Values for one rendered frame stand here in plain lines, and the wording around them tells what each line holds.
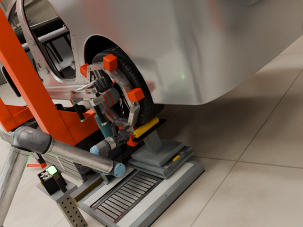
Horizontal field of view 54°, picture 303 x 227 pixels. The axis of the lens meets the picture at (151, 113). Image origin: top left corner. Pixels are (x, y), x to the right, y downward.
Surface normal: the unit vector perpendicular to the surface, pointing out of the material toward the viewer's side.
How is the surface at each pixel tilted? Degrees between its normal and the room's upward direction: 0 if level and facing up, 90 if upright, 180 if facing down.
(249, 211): 0
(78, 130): 90
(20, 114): 90
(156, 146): 90
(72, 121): 90
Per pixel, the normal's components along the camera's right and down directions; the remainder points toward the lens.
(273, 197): -0.37, -0.86
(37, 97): 0.62, 0.05
